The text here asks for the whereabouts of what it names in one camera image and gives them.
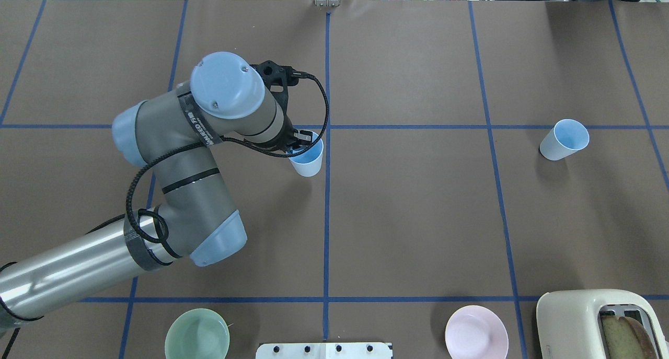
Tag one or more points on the green bowl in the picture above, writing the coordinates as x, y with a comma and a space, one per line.
198, 333

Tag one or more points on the light blue cup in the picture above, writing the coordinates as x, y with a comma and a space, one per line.
565, 138
308, 163

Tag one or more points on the toast slice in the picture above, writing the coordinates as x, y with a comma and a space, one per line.
626, 338

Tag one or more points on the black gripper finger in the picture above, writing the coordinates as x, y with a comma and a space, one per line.
302, 140

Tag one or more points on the cream toaster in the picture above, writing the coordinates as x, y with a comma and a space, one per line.
569, 322

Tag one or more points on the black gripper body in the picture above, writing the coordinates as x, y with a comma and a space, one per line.
290, 138

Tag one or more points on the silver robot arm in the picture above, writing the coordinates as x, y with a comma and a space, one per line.
178, 204

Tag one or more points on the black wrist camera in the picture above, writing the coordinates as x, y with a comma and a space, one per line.
277, 79

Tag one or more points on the pink bowl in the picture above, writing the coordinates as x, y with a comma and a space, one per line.
476, 332

